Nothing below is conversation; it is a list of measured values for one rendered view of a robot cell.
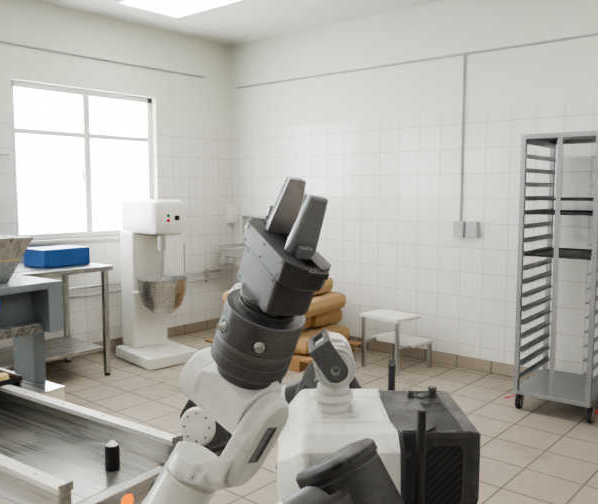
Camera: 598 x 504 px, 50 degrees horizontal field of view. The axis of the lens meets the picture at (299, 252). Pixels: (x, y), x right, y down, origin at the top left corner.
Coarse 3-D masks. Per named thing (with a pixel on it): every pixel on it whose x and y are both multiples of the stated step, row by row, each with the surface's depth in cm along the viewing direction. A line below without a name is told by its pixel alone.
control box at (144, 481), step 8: (144, 472) 142; (152, 472) 142; (160, 472) 143; (128, 480) 139; (136, 480) 139; (144, 480) 139; (152, 480) 141; (112, 488) 135; (120, 488) 135; (128, 488) 135; (136, 488) 137; (144, 488) 139; (96, 496) 131; (104, 496) 131; (112, 496) 132; (120, 496) 134; (136, 496) 137; (144, 496) 139
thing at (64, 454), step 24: (0, 408) 184; (0, 432) 166; (24, 432) 166; (48, 432) 166; (72, 432) 166; (24, 456) 151; (48, 456) 151; (72, 456) 151; (96, 456) 151; (120, 456) 151; (96, 480) 138; (120, 480) 138
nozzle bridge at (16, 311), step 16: (0, 288) 186; (16, 288) 190; (32, 288) 194; (48, 288) 198; (0, 304) 195; (16, 304) 199; (32, 304) 204; (48, 304) 199; (0, 320) 195; (16, 320) 199; (32, 320) 204; (48, 320) 199; (0, 336) 190; (16, 336) 194; (32, 336) 207; (16, 352) 213; (32, 352) 208; (16, 368) 214; (32, 368) 208
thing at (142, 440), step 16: (0, 400) 185; (16, 400) 180; (32, 400) 176; (48, 400) 173; (32, 416) 176; (48, 416) 172; (64, 416) 168; (80, 416) 164; (96, 416) 160; (112, 416) 160; (80, 432) 164; (96, 432) 160; (112, 432) 157; (128, 432) 153; (144, 432) 150; (160, 432) 150; (128, 448) 154; (144, 448) 150; (160, 448) 147
